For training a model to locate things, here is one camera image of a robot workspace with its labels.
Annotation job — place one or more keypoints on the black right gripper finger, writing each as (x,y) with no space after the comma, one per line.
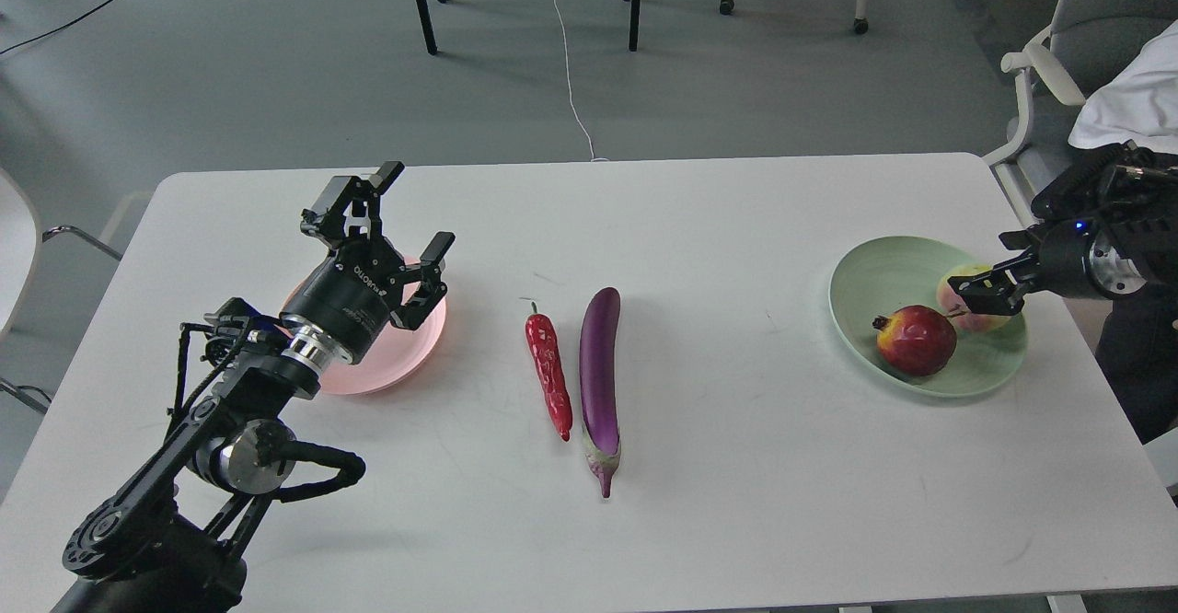
(1021,240)
(993,292)

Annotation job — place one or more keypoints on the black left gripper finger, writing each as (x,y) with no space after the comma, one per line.
(417,289)
(348,210)

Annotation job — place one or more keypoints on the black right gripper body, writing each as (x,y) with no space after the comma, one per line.
(1077,260)

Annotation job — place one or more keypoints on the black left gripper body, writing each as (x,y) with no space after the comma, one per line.
(349,296)

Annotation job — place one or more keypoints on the red pomegranate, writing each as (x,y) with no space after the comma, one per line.
(916,340)

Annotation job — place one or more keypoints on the red chili pepper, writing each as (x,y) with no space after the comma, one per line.
(541,340)

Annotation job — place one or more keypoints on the purple eggplant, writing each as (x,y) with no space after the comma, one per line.
(596,375)

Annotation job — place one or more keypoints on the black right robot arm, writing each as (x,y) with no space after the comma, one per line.
(1104,228)

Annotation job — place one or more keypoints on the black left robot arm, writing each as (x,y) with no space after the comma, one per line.
(172,538)

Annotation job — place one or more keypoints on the pink plate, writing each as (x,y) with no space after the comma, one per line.
(394,356)

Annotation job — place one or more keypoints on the person in white shirt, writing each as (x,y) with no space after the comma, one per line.
(1139,105)

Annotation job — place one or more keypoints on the grey office chair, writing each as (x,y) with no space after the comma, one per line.
(1085,46)

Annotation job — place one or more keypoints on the white chair at left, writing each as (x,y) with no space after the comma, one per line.
(22,237)

